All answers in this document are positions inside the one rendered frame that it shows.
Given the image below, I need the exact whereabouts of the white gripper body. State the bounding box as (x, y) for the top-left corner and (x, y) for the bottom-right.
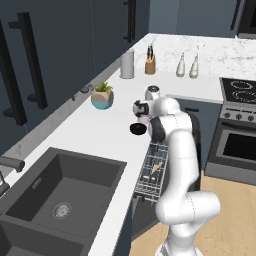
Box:
(132, 99), (150, 118)

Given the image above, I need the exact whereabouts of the black bowl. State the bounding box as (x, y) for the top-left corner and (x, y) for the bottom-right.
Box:
(129, 121), (148, 136)

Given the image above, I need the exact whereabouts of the potted green plant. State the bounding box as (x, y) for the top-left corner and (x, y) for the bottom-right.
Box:
(90, 81), (115, 111)

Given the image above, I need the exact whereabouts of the white paper towel roll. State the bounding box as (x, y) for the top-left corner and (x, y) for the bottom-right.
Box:
(119, 48), (136, 80)

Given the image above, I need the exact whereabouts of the wooden knife block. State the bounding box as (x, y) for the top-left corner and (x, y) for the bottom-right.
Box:
(144, 43), (157, 76)

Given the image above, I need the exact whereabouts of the small dark grey object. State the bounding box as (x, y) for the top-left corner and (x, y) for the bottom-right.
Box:
(79, 82), (97, 95)

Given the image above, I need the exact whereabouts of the pale grey bottle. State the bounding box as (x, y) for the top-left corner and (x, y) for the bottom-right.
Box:
(188, 52), (200, 80)
(175, 52), (187, 79)

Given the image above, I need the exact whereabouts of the small tan item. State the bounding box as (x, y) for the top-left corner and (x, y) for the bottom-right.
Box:
(151, 161), (165, 175)

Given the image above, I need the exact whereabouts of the dark blue drawer front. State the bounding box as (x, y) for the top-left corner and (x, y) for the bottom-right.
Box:
(176, 97), (223, 172)

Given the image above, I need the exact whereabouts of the dark tall cupboard run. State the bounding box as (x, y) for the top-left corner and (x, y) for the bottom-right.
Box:
(0, 0), (151, 156)

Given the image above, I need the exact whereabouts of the grey stove with oven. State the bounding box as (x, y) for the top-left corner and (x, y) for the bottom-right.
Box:
(203, 76), (256, 187)

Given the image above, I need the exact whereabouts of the dark grey sink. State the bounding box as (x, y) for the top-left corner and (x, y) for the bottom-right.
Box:
(0, 146), (128, 256)

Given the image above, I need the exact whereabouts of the dark cupboard under sink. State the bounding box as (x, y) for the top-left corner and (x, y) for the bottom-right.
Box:
(111, 195), (135, 256)

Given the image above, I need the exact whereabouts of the dark grey tap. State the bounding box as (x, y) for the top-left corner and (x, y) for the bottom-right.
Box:
(0, 155), (26, 198)

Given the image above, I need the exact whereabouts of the black microwave oven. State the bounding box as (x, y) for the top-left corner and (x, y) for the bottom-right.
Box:
(235, 0), (256, 40)

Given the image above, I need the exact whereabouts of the dishwasher wire rack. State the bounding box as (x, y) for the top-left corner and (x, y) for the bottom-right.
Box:
(133, 141), (170, 202)

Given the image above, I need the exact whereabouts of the long black cupboard handle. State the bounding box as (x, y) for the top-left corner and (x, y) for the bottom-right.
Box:
(0, 19), (28, 127)
(7, 12), (49, 110)
(122, 0), (137, 44)

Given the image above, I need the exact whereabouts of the grey-blue wall cupboard run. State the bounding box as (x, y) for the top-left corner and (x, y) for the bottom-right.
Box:
(148, 0), (242, 39)

